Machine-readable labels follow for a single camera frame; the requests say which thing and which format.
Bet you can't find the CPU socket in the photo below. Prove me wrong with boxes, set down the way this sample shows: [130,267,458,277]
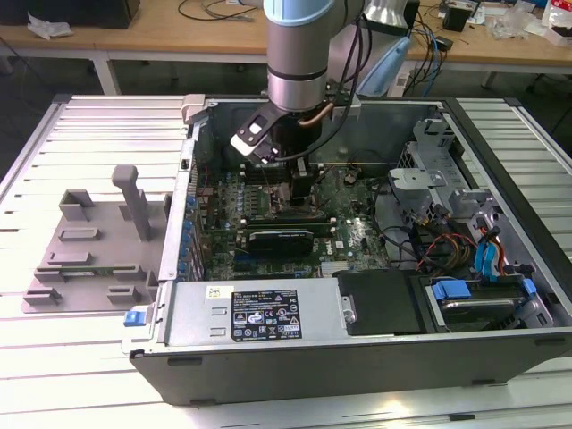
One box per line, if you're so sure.
[267,183,319,219]

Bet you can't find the black graphics card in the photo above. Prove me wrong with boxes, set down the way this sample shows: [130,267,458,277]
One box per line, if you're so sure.
[247,228,315,259]

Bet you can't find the green motherboard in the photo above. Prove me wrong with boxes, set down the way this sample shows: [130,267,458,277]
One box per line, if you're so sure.
[191,164,390,281]

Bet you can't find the silver drive cage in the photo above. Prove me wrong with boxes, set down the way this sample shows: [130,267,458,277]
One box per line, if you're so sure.
[386,167,450,224]

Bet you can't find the wooden desk white legs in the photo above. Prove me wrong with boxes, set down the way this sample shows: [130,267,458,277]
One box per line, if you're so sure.
[0,0,572,95]

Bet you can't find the black printed label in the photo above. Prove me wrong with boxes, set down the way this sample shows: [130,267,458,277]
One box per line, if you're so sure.
[231,288,304,343]

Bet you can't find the black plastic shroud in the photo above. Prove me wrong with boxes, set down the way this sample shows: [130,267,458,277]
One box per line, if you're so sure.
[334,270,424,336]

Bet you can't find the small black box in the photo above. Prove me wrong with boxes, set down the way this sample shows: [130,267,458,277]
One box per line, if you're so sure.
[442,6,470,32]

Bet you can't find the silver power supply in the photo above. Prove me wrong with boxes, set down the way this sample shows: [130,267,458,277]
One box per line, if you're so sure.
[163,280,348,348]

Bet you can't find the hard disk in blue carrier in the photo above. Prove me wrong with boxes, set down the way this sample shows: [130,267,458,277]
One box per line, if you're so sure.
[424,276,537,334]

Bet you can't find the grey parts rack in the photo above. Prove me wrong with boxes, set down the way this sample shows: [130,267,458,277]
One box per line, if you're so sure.
[21,164,173,314]

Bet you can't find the open black PC case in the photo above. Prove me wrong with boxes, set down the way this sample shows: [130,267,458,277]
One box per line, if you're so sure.
[121,93,572,408]

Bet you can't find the green RAM stick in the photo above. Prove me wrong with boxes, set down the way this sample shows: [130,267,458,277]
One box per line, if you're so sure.
[38,265,138,274]

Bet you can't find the clear plastic bags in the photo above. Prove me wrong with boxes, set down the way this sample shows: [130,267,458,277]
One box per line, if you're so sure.
[489,6,544,39]

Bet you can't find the large black box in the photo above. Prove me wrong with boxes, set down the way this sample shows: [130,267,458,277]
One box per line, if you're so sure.
[0,0,142,30]

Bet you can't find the crumpled white paper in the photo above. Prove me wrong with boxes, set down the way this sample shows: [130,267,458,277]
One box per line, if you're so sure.
[26,11,75,39]

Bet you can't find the white red bag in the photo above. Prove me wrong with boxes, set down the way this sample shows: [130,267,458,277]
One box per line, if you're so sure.
[543,0,572,46]

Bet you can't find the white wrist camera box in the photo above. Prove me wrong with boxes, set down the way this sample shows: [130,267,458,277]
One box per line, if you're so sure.
[230,109,281,167]

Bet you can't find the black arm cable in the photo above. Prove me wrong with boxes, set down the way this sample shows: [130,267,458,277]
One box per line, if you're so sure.
[274,15,374,163]

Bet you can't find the silver latch bracket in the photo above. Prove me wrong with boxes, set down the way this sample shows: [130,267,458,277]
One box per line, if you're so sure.
[340,293,358,325]

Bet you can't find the red yellow wire bundle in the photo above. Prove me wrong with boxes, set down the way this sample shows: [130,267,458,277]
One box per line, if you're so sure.
[415,231,477,273]

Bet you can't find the blue flat wires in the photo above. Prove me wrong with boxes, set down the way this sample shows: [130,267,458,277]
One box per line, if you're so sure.
[474,236,501,282]

